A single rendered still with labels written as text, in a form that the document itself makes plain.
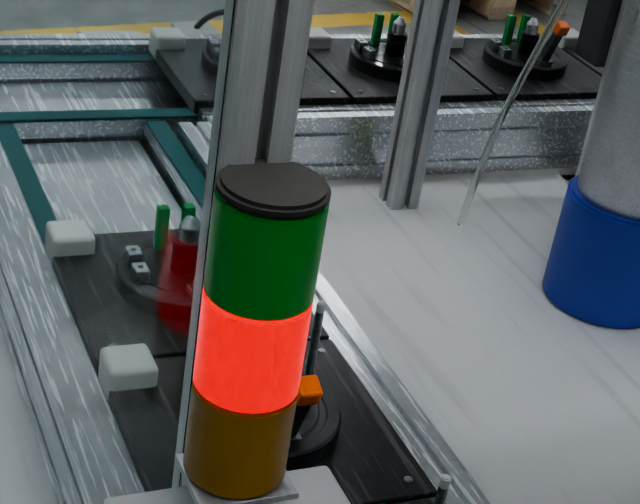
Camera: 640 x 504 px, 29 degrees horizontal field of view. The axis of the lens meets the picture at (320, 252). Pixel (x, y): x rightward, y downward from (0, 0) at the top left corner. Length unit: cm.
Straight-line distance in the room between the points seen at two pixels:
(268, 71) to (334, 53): 148
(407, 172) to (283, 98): 124
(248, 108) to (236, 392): 13
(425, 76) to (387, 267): 27
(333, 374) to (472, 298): 43
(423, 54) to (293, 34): 117
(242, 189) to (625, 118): 104
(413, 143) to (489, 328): 33
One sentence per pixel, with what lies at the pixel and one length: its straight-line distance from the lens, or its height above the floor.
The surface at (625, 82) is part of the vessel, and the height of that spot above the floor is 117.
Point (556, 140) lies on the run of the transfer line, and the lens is 202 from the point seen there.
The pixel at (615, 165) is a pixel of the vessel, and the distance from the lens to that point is 155.
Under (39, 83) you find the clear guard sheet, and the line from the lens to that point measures 52.
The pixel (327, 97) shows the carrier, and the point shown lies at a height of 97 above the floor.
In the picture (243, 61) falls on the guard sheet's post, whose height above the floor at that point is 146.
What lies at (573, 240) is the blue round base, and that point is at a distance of 159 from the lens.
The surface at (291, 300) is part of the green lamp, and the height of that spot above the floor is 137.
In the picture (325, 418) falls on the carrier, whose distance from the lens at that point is 112.
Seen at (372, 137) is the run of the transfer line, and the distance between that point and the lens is 185.
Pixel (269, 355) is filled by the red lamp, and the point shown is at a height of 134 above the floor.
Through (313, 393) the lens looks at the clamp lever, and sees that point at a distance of 102.
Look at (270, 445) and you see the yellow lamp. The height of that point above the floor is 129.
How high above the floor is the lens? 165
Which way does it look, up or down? 29 degrees down
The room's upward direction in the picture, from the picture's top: 9 degrees clockwise
